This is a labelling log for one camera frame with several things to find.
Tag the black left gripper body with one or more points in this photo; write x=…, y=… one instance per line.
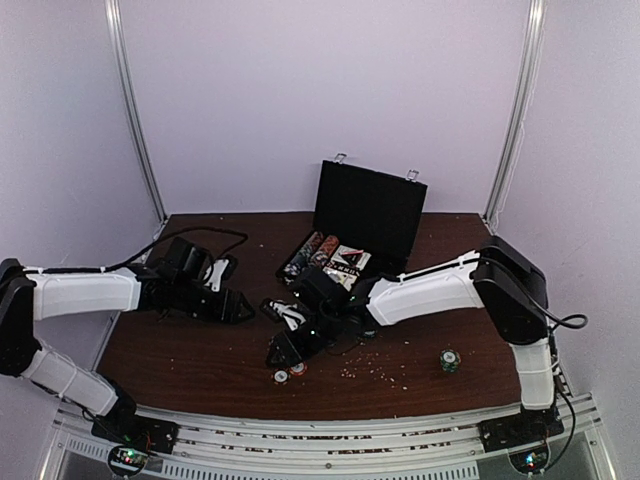
x=187, y=300

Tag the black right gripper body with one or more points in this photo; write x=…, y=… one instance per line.
x=316, y=340

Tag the red poker chip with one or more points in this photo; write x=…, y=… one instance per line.
x=298, y=370

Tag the brown black 100 chip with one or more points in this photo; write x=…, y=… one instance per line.
x=281, y=377

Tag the black poker set case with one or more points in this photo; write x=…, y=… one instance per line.
x=370, y=210

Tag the green poker chip stack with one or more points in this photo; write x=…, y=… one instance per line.
x=450, y=361

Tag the triangular all-in button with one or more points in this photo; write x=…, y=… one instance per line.
x=352, y=257

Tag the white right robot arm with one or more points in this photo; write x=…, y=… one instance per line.
x=494, y=277

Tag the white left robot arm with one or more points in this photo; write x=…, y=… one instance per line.
x=31, y=295

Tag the blue yellow card deck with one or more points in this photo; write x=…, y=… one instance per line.
x=346, y=279

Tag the left row of poker chips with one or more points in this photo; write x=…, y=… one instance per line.
x=300, y=259

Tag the row of poker chips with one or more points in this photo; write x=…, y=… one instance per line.
x=300, y=259
x=323, y=254

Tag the white card deck box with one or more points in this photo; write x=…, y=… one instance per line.
x=335, y=263

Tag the right row of poker chips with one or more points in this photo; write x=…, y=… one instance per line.
x=323, y=254

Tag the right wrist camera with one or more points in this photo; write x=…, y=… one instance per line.
x=315, y=288

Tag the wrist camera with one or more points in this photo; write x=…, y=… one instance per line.
x=315, y=288
x=185, y=257

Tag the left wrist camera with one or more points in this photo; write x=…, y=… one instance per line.
x=185, y=257

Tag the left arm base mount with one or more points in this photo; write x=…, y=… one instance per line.
x=137, y=438

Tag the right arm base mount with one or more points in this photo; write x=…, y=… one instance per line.
x=524, y=436

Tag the left aluminium frame post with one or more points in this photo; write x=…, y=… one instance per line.
x=118, y=41

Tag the aluminium frame post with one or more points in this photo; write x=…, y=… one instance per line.
x=118, y=41
x=525, y=86

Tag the right aluminium frame post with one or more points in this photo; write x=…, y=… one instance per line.
x=525, y=86

